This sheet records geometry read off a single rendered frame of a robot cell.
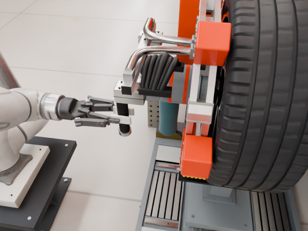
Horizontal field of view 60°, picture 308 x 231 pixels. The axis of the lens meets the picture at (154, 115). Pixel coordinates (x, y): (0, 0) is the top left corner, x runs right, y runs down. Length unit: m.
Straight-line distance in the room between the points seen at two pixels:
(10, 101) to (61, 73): 1.85
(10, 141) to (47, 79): 1.35
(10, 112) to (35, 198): 0.65
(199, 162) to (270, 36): 0.34
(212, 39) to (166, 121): 0.65
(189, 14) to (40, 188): 1.08
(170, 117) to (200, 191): 0.44
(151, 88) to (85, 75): 1.88
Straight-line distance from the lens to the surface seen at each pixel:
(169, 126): 1.22
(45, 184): 1.42
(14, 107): 0.84
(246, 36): 0.68
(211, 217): 1.36
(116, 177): 1.72
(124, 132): 0.90
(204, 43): 0.62
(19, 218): 1.38
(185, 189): 1.50
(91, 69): 2.64
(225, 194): 1.39
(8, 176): 1.43
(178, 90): 0.90
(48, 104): 0.91
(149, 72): 0.73
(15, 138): 1.36
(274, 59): 0.68
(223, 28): 0.64
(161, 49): 0.85
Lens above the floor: 1.42
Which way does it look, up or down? 43 degrees down
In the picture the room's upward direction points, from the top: straight up
